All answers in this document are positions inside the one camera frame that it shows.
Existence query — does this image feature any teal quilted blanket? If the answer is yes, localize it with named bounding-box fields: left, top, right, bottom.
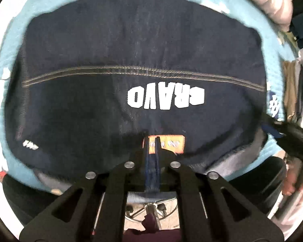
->
left=0, top=0, right=295, bottom=198

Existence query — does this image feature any black chair with chrome base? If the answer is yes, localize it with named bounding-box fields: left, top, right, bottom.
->
left=2, top=156, right=286, bottom=232

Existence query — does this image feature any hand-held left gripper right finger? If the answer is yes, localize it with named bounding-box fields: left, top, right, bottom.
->
left=155, top=136, right=285, bottom=242

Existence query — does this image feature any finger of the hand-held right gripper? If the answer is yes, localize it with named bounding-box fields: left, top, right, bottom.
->
left=261, top=115, right=286, bottom=139

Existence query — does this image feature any pale pink comforter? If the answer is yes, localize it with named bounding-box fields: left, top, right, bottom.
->
left=227, top=0, right=295, bottom=32

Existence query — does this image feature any pile of clothes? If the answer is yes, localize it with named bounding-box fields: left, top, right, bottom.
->
left=281, top=48, right=303, bottom=129

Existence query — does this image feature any dark blue denim jacket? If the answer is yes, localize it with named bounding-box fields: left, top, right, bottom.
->
left=4, top=0, right=271, bottom=194

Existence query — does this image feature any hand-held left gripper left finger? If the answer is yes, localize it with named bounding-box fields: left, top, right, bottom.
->
left=19, top=130, right=150, bottom=242

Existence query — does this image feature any person's right hand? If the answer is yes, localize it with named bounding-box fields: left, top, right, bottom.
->
left=282, top=166, right=303, bottom=196

